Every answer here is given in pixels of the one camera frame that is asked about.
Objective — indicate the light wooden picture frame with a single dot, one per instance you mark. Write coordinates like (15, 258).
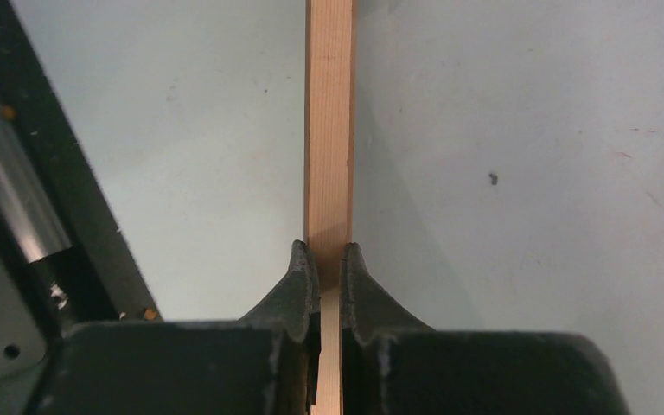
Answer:
(329, 169)

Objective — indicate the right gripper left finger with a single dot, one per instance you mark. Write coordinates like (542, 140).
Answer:
(266, 362)

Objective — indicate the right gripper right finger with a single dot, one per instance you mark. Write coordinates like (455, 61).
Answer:
(393, 363)

